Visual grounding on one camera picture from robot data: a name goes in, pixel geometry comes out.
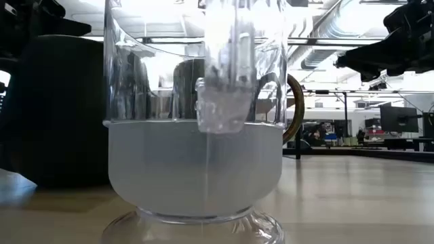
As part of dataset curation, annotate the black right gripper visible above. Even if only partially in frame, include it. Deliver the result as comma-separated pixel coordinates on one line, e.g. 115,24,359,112
334,1,434,76

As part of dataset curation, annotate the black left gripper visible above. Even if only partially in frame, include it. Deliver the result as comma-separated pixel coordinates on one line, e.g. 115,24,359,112
0,0,92,58

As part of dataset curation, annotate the black mug green inside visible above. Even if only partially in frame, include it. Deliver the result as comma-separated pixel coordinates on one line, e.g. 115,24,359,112
6,35,110,188

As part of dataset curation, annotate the brown teal glazed mug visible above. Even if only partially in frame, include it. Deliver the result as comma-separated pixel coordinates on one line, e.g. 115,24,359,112
172,58,306,146

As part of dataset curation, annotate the clear glass mug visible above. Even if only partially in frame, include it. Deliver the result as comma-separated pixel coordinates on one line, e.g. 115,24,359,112
100,0,288,244

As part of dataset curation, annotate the long ceiling light bar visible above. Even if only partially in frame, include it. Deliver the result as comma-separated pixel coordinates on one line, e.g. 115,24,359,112
287,36,386,47

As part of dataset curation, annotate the black computer monitor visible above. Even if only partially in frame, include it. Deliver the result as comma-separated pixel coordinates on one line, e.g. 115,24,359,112
379,103,420,134

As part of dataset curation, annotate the person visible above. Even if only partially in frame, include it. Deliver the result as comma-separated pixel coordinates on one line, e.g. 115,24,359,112
308,125,323,143

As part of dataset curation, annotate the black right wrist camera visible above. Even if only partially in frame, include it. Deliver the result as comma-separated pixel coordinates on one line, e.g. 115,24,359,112
361,71,387,83

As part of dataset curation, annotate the black aluminium rig frame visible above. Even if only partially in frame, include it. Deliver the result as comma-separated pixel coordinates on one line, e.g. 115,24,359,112
283,147,434,164

